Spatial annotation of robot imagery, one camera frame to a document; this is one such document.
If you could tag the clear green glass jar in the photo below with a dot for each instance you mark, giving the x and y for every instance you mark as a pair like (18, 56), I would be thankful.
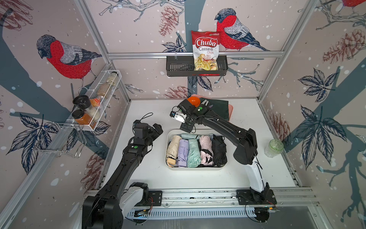
(273, 148)

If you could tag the Chuba cassava chips bag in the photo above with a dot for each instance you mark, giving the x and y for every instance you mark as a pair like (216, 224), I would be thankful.
(205, 50)

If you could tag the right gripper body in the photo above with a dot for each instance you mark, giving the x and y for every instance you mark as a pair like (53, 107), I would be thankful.
(187, 125)

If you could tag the dark green cloth napkin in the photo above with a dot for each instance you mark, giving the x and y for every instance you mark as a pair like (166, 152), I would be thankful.
(220, 107)

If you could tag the black umbrella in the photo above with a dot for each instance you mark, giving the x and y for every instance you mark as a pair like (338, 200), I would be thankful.
(219, 151)

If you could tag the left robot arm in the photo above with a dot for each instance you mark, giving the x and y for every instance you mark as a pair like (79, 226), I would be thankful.
(108, 208)

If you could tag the black wall basket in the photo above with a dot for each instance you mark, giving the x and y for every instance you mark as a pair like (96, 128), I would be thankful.
(183, 66)

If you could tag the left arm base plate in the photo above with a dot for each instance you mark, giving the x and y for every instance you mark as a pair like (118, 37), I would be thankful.
(151, 198)

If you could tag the black lid spice jar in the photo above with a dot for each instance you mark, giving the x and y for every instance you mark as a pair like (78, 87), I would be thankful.
(82, 101)

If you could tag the white wire spice rack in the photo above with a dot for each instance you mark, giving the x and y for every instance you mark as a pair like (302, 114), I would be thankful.
(100, 96)

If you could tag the white storage box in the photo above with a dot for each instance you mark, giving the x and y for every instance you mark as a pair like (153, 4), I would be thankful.
(198, 132)

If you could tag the orange plastic bowl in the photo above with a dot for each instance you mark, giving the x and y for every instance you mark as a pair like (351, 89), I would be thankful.
(195, 101)

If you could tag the pink plastic tray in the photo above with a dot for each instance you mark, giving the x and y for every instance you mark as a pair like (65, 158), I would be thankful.
(230, 106)

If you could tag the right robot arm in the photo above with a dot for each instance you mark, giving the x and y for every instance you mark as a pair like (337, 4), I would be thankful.
(244, 140)

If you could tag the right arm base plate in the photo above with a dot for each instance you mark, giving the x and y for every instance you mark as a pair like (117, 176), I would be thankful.
(246, 197)

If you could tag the orange spice jar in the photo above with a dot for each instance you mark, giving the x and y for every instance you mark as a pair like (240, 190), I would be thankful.
(83, 118)

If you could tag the pink umbrella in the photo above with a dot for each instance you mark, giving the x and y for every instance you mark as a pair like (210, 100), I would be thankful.
(206, 150)

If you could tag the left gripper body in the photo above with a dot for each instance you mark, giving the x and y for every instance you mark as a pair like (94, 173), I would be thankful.
(152, 134)

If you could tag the mint green umbrella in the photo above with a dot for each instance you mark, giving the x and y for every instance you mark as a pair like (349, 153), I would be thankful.
(187, 136)
(194, 156)

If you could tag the beige umbrella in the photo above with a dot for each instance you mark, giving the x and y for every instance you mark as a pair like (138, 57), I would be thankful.
(172, 151)

